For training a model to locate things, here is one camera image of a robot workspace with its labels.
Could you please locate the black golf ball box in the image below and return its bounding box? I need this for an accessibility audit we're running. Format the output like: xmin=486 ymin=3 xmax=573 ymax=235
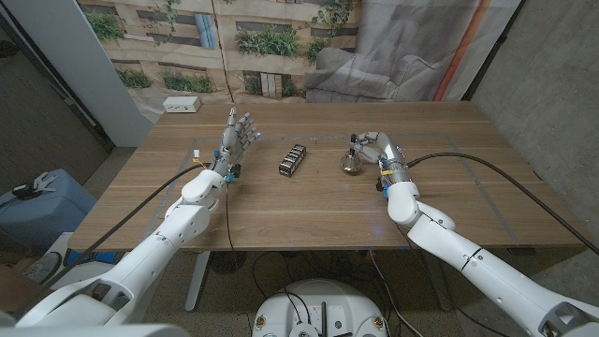
xmin=278 ymin=143 xmax=308 ymax=178

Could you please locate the brown cardboard box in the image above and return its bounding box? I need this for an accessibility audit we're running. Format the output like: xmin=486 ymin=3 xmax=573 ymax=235
xmin=0 ymin=264 xmax=55 ymax=311

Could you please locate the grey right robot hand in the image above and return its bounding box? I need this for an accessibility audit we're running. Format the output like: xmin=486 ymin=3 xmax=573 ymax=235
xmin=349 ymin=131 xmax=417 ymax=198

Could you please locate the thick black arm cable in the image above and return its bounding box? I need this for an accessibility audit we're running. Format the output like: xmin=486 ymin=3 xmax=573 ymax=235
xmin=13 ymin=162 xmax=212 ymax=319
xmin=405 ymin=152 xmax=599 ymax=256

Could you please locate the black and white tool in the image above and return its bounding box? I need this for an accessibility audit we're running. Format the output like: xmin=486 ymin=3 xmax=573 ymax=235
xmin=12 ymin=170 xmax=60 ymax=200

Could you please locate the black round floor disc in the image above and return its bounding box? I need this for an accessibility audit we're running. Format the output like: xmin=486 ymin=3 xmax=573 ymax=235
xmin=209 ymin=251 xmax=248 ymax=275

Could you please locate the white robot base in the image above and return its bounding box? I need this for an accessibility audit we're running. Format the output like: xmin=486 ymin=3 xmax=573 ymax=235
xmin=251 ymin=278 xmax=388 ymax=337

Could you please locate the printed fabric backdrop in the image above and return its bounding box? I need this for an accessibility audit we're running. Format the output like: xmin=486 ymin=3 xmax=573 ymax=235
xmin=77 ymin=0 xmax=523 ymax=125

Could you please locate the grey table leg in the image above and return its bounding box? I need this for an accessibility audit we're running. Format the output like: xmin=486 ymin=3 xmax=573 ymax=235
xmin=420 ymin=247 xmax=453 ymax=313
xmin=184 ymin=251 xmax=212 ymax=314

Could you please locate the white power strip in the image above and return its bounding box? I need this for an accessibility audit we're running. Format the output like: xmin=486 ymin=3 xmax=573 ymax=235
xmin=162 ymin=95 xmax=202 ymax=114

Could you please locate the white wheeled cart base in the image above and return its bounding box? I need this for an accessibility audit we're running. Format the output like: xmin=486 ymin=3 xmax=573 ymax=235
xmin=22 ymin=232 xmax=118 ymax=289

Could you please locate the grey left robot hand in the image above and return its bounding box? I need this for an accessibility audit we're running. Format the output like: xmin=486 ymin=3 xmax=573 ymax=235
xmin=210 ymin=106 xmax=261 ymax=182

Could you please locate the blue plastic container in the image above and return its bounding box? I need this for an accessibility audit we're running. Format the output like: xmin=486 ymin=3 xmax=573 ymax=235
xmin=0 ymin=168 xmax=98 ymax=256

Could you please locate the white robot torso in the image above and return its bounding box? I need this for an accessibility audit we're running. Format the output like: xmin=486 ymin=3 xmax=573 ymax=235
xmin=0 ymin=311 xmax=191 ymax=337

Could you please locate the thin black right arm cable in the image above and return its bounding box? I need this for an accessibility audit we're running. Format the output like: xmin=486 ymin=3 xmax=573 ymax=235
xmin=394 ymin=222 xmax=514 ymax=337

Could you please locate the silver bell with black handle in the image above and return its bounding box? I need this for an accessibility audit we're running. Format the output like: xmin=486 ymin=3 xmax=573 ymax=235
xmin=340 ymin=147 xmax=364 ymax=177

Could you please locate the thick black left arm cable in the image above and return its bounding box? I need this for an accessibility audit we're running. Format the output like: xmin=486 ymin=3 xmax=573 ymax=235
xmin=13 ymin=162 xmax=212 ymax=319

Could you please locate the white floor cable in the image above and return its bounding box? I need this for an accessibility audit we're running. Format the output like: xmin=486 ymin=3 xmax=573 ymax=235
xmin=369 ymin=251 xmax=414 ymax=337

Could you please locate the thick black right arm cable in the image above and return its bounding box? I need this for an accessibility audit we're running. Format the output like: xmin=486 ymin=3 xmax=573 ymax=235
xmin=405 ymin=152 xmax=599 ymax=256

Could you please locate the white pillar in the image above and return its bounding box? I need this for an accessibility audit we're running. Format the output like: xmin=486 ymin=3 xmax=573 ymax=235
xmin=2 ymin=0 xmax=154 ymax=148

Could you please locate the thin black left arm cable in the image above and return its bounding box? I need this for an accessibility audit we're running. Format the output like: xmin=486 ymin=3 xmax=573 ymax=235
xmin=224 ymin=181 xmax=237 ymax=256

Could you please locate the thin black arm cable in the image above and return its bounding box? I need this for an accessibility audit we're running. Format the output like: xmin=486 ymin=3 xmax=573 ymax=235
xmin=224 ymin=181 xmax=237 ymax=256
xmin=394 ymin=222 xmax=514 ymax=337

